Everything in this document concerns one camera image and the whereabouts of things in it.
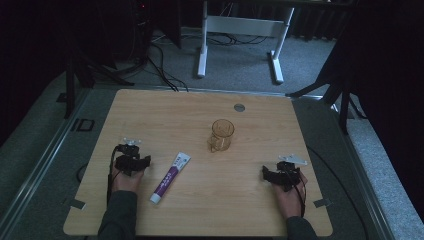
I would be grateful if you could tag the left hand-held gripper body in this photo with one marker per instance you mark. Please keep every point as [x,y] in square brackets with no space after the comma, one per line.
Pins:
[128,162]

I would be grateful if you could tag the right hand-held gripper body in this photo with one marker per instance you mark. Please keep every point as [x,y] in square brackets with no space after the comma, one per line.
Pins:
[286,173]

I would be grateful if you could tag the person's left hand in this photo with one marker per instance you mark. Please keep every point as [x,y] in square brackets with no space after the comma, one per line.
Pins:
[126,182]

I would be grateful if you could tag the person's right hand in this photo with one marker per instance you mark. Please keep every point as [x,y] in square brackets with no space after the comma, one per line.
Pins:
[289,201]

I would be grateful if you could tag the purple and white toothpaste tube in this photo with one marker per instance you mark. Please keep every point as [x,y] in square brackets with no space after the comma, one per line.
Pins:
[170,178]

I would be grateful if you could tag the grey tape piece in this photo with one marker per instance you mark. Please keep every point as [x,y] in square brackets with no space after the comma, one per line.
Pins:
[322,202]
[77,203]

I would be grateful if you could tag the amber glass cup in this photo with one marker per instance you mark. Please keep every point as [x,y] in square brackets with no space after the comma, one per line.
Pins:
[222,135]

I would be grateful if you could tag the grey round table grommet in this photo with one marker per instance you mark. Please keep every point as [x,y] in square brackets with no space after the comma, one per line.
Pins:
[239,107]

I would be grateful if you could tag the black tripod stand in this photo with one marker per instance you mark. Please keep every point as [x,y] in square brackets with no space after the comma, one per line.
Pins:
[343,100]
[70,83]

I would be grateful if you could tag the dark computer tower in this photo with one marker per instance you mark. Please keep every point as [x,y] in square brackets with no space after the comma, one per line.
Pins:
[133,30]

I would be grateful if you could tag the white desk frame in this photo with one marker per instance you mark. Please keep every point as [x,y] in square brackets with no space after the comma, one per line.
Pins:
[245,26]

